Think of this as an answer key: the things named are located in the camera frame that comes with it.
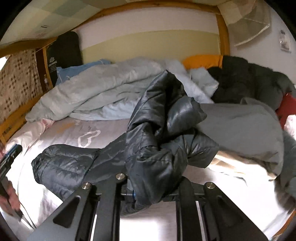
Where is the patterned curtain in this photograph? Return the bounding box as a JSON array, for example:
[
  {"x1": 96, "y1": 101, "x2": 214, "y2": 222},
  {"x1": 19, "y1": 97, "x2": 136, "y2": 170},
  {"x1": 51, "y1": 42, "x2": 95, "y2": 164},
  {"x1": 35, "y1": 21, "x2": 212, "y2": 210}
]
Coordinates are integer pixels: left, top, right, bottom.
[{"x1": 0, "y1": 49, "x2": 43, "y2": 123}]

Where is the white pink bed sheet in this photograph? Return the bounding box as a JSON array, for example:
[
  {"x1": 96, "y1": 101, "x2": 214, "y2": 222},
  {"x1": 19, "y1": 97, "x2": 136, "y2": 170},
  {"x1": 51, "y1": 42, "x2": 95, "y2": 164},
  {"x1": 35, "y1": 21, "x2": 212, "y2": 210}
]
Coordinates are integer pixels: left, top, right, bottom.
[{"x1": 4, "y1": 116, "x2": 296, "y2": 241}]

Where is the red garment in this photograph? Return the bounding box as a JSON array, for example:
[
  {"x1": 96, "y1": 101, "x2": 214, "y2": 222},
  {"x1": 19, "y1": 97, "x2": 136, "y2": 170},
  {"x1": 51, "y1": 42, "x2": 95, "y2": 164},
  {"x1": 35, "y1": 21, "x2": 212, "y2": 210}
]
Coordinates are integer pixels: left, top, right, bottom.
[{"x1": 276, "y1": 94, "x2": 296, "y2": 129}]

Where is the orange pillow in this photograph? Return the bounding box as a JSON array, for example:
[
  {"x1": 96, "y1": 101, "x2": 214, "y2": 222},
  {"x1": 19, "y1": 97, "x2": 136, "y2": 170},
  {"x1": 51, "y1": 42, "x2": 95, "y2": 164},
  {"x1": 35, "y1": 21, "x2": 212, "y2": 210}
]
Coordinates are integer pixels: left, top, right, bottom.
[{"x1": 182, "y1": 55, "x2": 223, "y2": 70}]

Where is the black puffer jacket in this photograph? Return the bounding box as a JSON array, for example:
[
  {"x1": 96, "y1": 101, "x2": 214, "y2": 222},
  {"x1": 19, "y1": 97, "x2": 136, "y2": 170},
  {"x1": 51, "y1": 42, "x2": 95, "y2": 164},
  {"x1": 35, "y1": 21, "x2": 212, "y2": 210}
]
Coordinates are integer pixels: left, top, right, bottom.
[{"x1": 31, "y1": 71, "x2": 219, "y2": 215}]

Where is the left hand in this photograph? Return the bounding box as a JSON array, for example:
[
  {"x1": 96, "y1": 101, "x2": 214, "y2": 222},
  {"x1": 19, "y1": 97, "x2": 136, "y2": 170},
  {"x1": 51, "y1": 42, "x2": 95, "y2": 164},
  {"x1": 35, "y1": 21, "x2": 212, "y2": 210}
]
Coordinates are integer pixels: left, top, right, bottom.
[{"x1": 1, "y1": 177, "x2": 21, "y2": 216}]

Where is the cream fleece garment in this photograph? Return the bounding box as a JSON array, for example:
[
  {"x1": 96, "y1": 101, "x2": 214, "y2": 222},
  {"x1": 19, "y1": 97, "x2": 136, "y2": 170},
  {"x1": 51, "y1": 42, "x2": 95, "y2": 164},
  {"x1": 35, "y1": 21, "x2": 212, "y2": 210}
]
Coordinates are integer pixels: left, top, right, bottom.
[{"x1": 208, "y1": 151, "x2": 277, "y2": 181}]

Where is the blue pillow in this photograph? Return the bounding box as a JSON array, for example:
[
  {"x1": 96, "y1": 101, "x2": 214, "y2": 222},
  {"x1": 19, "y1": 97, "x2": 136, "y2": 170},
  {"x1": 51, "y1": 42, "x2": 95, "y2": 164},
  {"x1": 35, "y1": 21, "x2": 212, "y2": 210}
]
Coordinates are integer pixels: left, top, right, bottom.
[{"x1": 56, "y1": 59, "x2": 112, "y2": 86}]

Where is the black fuzzy garment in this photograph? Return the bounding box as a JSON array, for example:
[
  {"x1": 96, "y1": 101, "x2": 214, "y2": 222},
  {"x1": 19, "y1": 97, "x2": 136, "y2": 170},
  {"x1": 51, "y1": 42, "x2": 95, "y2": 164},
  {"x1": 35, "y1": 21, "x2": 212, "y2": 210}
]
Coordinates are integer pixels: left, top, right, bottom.
[{"x1": 208, "y1": 56, "x2": 295, "y2": 110}]

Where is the grey jacket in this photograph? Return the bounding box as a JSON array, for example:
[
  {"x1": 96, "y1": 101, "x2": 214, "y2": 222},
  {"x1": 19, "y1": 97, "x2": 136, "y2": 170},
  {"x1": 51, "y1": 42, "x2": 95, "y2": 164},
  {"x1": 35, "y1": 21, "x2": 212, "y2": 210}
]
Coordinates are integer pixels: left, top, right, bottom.
[{"x1": 198, "y1": 97, "x2": 295, "y2": 196}]

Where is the black hanging bag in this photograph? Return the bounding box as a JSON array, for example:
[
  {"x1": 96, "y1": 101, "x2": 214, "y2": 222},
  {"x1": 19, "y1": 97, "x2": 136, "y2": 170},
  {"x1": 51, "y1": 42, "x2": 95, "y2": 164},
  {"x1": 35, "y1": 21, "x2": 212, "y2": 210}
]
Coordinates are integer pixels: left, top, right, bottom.
[{"x1": 45, "y1": 31, "x2": 83, "y2": 87}]

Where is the light blue duvet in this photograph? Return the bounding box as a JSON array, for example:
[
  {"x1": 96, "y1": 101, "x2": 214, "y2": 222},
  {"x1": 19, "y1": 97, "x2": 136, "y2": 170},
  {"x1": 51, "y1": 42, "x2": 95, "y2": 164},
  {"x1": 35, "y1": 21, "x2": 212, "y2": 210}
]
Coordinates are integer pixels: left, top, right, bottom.
[{"x1": 25, "y1": 57, "x2": 216, "y2": 122}]

